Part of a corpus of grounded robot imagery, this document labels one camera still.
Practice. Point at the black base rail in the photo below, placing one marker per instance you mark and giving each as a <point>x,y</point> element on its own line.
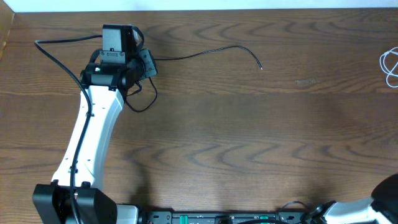
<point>168,217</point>

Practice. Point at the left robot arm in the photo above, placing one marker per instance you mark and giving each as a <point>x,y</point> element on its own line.
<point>75,194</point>

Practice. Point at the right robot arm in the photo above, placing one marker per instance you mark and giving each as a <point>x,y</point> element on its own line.
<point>380,207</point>

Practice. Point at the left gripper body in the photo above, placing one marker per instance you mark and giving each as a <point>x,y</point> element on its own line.
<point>150,67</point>

